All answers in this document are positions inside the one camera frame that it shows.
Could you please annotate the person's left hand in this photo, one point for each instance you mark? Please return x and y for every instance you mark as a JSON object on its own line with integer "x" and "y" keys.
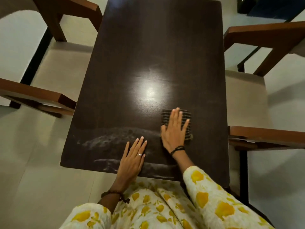
{"x": 131, "y": 164}

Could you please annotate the person's right hand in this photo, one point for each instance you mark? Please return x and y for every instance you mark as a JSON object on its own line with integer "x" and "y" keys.
{"x": 174, "y": 135}

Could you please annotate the dark checkered cleaning cloth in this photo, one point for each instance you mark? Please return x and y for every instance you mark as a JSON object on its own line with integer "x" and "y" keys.
{"x": 187, "y": 114}

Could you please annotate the person's right forearm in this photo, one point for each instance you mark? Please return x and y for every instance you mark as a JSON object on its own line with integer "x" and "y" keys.
{"x": 183, "y": 162}

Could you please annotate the person's left forearm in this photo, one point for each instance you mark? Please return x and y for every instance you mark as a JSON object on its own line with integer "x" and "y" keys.
{"x": 109, "y": 201}

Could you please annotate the white and yellow patterned garment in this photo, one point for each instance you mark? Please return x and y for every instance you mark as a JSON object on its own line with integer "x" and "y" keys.
{"x": 214, "y": 202}

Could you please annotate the wooden chair with beige cushion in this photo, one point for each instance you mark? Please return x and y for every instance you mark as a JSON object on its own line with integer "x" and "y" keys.
{"x": 64, "y": 69}
{"x": 245, "y": 100}

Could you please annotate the dark brown table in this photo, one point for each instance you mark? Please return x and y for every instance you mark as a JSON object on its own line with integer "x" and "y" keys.
{"x": 155, "y": 45}

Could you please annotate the dark blue door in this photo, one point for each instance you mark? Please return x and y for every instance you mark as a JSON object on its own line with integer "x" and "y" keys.
{"x": 274, "y": 7}

